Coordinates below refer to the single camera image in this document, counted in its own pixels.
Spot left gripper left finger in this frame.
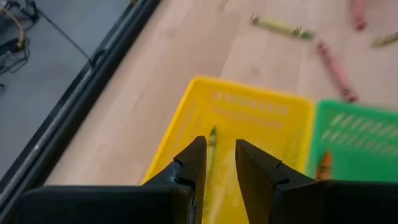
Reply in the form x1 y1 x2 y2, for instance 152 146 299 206
142 135 208 224

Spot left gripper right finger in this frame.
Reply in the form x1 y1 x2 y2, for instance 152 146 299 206
234 139 315 224

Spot yellow green crayon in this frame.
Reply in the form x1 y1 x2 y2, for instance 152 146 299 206
202 125 219 220
249 12 315 41

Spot orange crayon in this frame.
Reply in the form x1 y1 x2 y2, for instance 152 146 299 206
315 149 333 181

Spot yellow plastic basket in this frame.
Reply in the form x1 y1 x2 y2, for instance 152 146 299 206
141 75 315 224

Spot green plastic basket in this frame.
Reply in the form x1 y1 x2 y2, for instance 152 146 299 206
306 98 398 184

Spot thin black floor cable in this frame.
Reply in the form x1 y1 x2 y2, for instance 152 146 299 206
32 4 94 63

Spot yellow floor cable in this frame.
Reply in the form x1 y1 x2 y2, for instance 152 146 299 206
0 6 26 52

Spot black floor cable bundle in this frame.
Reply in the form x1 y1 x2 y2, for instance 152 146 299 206
0 0 41 75

